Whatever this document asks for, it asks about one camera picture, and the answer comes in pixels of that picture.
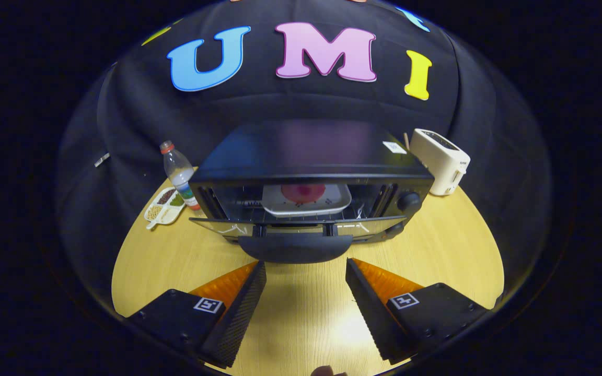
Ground white square plate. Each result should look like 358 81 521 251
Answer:
262 183 352 217

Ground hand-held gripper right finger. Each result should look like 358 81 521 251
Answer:
345 257 490 365

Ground black toaster oven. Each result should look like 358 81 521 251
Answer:
189 119 435 264

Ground pink sweet potato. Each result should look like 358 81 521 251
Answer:
281 183 327 203

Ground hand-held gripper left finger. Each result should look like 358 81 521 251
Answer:
123 261 268 369

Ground white divided snack tray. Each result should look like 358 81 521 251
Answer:
144 187 187 229

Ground clear plastic bottle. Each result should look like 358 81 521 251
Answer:
160 140 202 212

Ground white bread toaster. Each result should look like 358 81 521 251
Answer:
409 128 471 196

